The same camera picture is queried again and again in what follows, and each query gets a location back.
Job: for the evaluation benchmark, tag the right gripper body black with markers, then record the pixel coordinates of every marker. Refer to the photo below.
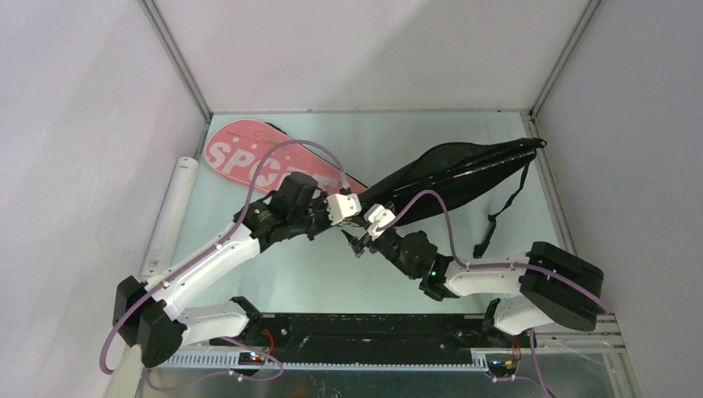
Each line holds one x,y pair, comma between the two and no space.
389,245

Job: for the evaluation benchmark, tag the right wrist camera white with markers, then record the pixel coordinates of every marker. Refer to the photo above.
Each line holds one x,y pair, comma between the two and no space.
378,217

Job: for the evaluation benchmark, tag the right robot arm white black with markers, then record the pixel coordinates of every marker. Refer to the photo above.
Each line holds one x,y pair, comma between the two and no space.
543,286

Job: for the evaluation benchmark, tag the white shuttlecock tube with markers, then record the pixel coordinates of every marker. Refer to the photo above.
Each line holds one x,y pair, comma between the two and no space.
168,225

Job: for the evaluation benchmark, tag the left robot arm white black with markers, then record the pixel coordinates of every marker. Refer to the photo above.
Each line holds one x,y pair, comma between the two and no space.
155,314

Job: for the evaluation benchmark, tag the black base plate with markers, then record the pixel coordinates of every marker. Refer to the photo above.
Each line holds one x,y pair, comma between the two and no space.
375,339

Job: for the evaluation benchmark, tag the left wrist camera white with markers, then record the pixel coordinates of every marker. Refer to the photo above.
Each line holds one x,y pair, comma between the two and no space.
342,206

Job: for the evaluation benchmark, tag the black racket bag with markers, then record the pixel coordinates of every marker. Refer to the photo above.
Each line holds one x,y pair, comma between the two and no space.
459,172

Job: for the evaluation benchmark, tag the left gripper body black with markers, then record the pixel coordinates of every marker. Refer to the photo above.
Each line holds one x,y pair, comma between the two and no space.
312,220

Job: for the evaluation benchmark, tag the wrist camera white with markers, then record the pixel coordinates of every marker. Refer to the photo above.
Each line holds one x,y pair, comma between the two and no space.
378,217
342,206

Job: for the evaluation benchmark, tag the right controller board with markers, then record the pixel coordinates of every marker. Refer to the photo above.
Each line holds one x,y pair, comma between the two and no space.
502,368

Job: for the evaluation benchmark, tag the left controller board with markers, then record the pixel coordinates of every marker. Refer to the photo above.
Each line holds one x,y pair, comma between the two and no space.
251,359

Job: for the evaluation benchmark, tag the pink SPORT racket bag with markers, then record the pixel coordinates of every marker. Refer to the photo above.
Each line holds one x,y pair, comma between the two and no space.
235,150

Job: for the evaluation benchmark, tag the controller board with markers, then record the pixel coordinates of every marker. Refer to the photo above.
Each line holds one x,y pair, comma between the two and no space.
251,359
502,368

